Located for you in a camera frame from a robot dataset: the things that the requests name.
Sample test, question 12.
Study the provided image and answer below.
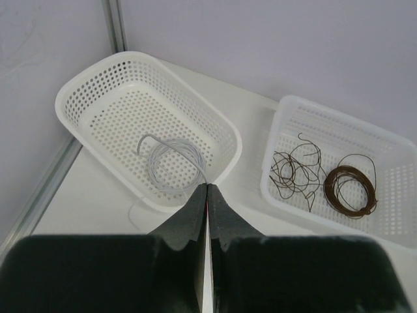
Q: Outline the white coiled wire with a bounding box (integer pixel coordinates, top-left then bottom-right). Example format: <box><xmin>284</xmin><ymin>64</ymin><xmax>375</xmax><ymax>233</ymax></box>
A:
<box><xmin>147</xmin><ymin>138</ymin><xmax>206</xmax><ymax>194</ymax></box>

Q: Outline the white perforated left basket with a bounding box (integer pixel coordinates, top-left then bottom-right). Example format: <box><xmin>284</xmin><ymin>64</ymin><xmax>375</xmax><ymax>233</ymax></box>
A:
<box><xmin>55</xmin><ymin>52</ymin><xmax>242</xmax><ymax>213</ymax></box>

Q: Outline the brown wire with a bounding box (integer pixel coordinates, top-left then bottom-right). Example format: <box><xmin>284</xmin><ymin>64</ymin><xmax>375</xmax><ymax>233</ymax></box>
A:
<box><xmin>269</xmin><ymin>151</ymin><xmax>322</xmax><ymax>211</ymax></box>
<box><xmin>323</xmin><ymin>153</ymin><xmax>379</xmax><ymax>220</ymax></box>
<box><xmin>295</xmin><ymin>132</ymin><xmax>323</xmax><ymax>177</ymax></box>

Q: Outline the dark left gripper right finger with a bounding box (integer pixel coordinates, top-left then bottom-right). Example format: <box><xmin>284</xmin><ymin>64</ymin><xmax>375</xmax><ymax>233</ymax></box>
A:
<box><xmin>207</xmin><ymin>185</ymin><xmax>412</xmax><ymax>312</ymax></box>

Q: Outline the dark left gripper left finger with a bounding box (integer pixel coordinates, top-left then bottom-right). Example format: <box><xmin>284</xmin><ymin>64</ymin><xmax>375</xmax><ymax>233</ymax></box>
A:
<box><xmin>1</xmin><ymin>184</ymin><xmax>207</xmax><ymax>312</ymax></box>

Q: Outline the left aluminium corner post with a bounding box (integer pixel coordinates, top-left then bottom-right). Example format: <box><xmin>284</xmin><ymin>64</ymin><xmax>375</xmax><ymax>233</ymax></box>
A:
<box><xmin>1</xmin><ymin>1</ymin><xmax>124</xmax><ymax>245</ymax></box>

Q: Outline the white slotted middle basket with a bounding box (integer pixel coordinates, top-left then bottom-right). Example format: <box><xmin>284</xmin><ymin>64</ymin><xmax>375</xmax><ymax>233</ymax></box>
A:
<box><xmin>260</xmin><ymin>96</ymin><xmax>416</xmax><ymax>254</ymax></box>

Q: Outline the white wire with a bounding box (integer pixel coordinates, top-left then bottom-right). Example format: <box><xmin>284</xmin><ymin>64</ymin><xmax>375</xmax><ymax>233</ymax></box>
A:
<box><xmin>127</xmin><ymin>133</ymin><xmax>208</xmax><ymax>229</ymax></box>
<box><xmin>147</xmin><ymin>138</ymin><xmax>206</xmax><ymax>194</ymax></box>

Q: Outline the brown coiled wire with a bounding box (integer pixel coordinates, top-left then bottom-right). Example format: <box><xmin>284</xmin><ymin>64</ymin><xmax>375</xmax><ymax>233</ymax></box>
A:
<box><xmin>323</xmin><ymin>153</ymin><xmax>379</xmax><ymax>220</ymax></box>

